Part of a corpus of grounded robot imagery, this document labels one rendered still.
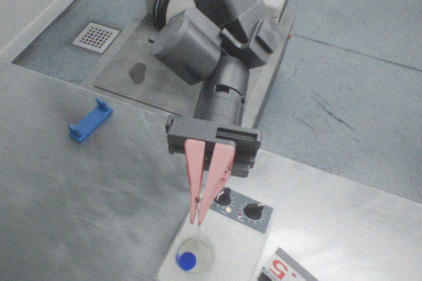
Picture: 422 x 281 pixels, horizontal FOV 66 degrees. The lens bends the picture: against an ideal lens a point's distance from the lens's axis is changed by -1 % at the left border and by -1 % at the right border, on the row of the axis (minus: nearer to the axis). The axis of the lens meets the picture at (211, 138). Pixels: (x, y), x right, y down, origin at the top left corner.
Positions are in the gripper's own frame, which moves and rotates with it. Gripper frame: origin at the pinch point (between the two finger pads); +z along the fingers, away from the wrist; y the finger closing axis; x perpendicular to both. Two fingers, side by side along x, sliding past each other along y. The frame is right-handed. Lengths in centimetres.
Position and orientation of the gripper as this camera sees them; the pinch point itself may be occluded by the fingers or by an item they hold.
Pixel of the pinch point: (197, 215)
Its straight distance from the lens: 33.3
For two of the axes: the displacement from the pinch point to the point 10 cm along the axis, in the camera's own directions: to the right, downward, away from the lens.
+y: 9.8, 1.7, -0.6
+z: -1.8, 8.3, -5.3
